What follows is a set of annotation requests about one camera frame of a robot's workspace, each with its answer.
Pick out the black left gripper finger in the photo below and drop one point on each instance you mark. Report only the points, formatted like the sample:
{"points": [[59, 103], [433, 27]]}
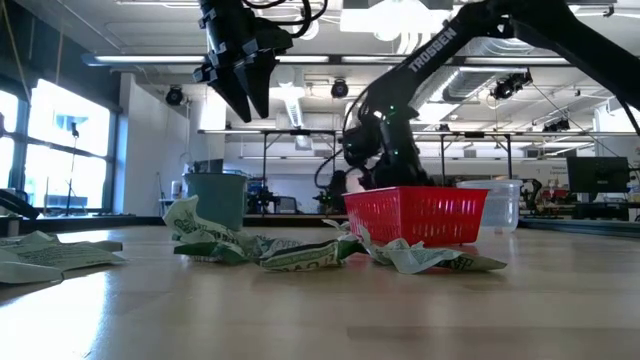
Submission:
{"points": [[260, 80], [232, 90]]}

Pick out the black background robot arm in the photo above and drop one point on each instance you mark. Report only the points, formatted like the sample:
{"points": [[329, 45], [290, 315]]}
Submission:
{"points": [[335, 195], [262, 200], [531, 195]]}

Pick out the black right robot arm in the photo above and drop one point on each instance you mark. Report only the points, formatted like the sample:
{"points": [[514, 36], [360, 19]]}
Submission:
{"points": [[430, 47]]}

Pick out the red plastic basket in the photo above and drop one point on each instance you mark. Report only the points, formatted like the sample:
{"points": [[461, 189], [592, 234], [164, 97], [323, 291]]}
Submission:
{"points": [[415, 215]]}

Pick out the round black ceiling speaker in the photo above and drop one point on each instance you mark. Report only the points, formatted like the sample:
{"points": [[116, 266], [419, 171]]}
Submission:
{"points": [[174, 95], [339, 88]]}

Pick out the clear plastic cup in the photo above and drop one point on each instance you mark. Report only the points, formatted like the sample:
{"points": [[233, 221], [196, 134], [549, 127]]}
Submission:
{"points": [[500, 210]]}

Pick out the teal enamel mug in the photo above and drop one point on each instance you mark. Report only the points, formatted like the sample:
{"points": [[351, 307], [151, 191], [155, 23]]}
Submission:
{"points": [[220, 200]]}

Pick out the black track light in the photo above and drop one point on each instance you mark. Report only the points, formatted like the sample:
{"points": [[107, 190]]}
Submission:
{"points": [[510, 85], [556, 125]]}

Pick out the black tripod stand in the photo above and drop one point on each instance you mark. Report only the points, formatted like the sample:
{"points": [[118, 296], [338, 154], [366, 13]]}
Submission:
{"points": [[74, 165]]}

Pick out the black computer monitor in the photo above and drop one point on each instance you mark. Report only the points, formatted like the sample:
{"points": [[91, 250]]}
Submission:
{"points": [[597, 175]]}

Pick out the silver ventilation duct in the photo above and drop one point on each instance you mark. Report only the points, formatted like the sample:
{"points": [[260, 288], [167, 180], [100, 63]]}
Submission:
{"points": [[465, 82]]}

